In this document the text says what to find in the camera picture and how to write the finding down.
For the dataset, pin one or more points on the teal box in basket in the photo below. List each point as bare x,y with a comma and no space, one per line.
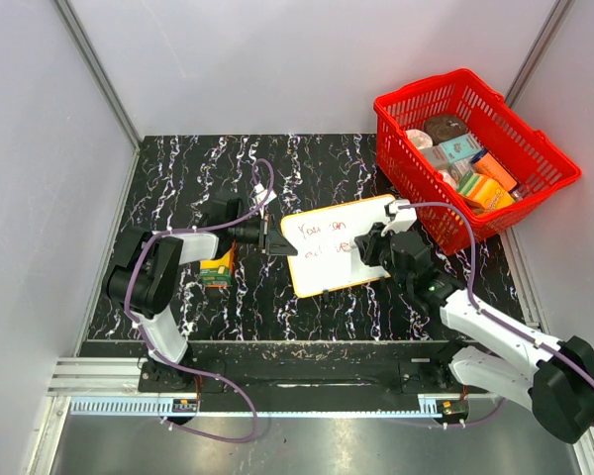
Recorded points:
460,148

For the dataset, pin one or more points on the yellow sponge pack in basket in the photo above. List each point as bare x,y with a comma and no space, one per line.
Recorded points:
483,193

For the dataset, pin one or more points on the orange sponge package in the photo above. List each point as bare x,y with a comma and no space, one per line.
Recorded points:
219,272

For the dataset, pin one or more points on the red plastic shopping basket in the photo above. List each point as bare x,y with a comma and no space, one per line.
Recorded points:
426,178

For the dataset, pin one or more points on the orange bottle blue cap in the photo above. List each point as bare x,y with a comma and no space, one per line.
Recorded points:
485,163

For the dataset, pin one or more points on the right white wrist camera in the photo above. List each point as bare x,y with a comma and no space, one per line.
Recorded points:
401,215

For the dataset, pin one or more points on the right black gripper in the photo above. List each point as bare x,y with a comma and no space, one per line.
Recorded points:
369,243

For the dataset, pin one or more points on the aluminium front rail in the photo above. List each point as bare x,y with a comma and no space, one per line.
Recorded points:
116,386

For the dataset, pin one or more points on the pink round container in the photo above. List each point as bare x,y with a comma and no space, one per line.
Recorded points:
419,139

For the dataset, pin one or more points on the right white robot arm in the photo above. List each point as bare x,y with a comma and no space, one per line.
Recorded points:
551,378

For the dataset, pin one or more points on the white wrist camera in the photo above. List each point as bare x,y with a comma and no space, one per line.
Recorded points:
401,215
262,195

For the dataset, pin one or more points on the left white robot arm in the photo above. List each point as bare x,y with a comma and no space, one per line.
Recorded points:
143,274

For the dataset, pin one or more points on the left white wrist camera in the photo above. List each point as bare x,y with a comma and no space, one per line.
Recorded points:
262,195

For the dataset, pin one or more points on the brown round lid container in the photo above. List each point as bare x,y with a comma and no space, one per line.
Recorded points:
444,127

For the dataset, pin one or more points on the yellow framed whiteboard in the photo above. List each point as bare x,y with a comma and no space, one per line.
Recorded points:
327,258

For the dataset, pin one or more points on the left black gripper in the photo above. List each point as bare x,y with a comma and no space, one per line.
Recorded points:
270,238

